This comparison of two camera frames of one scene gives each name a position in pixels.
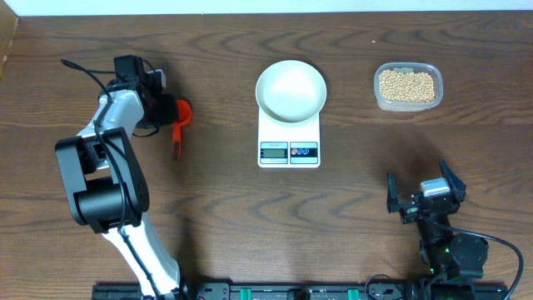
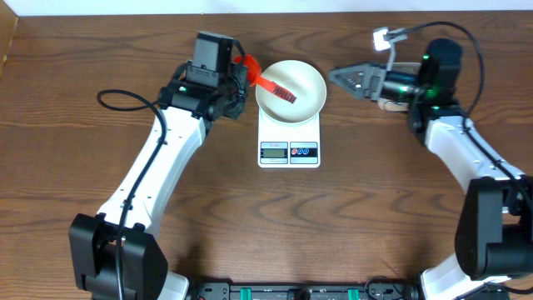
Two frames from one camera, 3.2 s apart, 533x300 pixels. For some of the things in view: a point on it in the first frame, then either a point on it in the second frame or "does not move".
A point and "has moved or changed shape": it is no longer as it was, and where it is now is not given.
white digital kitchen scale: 281,147 does not move
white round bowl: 291,92 does not move
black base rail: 276,290 does not move
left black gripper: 171,114 -> 238,73
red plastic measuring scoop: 184,115 has moved or changed shape
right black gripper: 409,212 -> 368,85
